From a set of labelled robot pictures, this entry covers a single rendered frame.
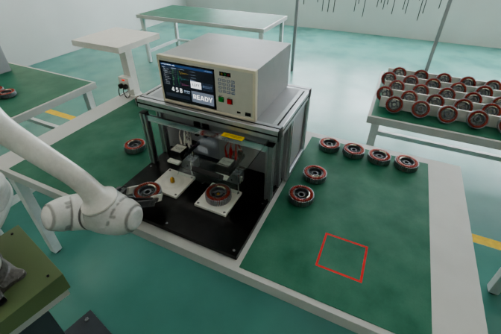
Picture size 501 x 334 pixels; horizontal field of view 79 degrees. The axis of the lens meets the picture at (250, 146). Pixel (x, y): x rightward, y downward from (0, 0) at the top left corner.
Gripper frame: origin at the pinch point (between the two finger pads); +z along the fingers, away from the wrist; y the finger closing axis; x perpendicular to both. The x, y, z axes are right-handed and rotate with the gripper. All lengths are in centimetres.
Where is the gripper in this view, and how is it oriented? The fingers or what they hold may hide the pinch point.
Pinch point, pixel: (147, 193)
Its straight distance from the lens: 132.2
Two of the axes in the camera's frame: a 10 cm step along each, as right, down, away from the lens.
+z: 3.7, -0.2, 9.3
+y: -9.0, -2.5, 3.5
